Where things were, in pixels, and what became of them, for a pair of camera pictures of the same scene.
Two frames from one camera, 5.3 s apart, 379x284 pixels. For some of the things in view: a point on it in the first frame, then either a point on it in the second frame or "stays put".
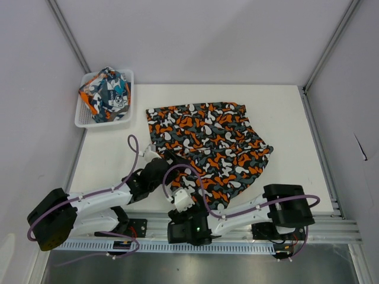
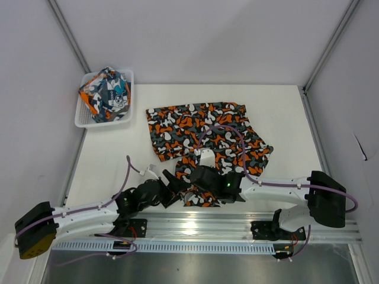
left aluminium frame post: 68,35 stays put
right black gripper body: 198,204 to 193,180
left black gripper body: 170,161 to 166,191
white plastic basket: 84,119 stays put
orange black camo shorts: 214,138 stays put
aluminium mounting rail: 327,226 stays put
